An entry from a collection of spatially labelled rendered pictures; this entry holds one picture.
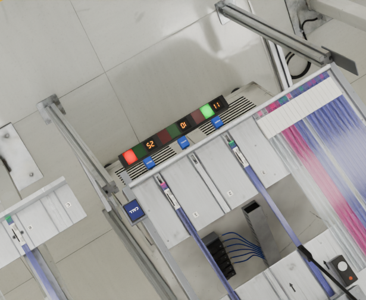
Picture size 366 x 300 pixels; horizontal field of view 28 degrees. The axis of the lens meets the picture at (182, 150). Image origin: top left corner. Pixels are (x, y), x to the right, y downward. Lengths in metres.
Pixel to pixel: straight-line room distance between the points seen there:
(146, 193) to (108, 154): 0.79
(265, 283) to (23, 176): 1.07
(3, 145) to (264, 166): 1.00
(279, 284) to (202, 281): 0.47
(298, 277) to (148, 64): 1.06
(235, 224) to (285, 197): 0.19
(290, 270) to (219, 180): 0.30
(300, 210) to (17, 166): 1.00
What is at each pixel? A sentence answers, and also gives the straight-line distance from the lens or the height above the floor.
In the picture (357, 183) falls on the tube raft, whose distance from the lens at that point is 2.02.
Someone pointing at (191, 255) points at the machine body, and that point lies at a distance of 2.27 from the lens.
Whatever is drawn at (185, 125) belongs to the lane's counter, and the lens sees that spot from 2.00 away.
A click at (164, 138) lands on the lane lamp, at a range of 1.98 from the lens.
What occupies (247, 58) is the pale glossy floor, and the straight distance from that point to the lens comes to 2.82.
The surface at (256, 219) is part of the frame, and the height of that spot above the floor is 0.66.
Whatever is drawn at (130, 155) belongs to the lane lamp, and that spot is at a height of 0.66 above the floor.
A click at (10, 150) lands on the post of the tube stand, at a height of 0.01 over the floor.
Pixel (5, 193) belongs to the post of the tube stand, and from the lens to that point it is 2.38.
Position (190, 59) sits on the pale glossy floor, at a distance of 2.70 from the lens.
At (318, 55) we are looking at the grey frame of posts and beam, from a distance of 2.19.
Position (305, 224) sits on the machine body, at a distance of 2.44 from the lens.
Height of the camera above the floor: 2.32
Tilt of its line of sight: 55 degrees down
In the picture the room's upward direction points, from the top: 134 degrees clockwise
